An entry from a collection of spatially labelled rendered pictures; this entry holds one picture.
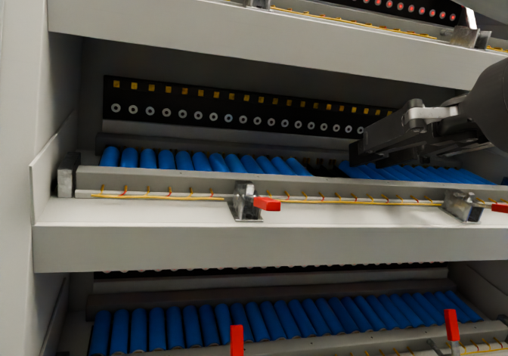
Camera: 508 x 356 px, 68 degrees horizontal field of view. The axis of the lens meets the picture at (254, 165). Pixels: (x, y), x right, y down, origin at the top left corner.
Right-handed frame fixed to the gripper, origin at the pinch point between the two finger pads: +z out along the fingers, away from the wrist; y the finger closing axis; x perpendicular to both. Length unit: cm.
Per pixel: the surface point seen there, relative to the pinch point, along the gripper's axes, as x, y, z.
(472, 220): 8.1, -9.8, -3.1
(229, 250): 11.3, 19.1, -3.1
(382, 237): 10.1, 2.8, -3.5
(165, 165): 2.6, 25.0, 3.0
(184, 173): 3.9, 23.3, -0.1
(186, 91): -7.9, 22.5, 8.1
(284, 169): 2.2, 10.8, 3.9
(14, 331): 17.3, 36.0, -3.2
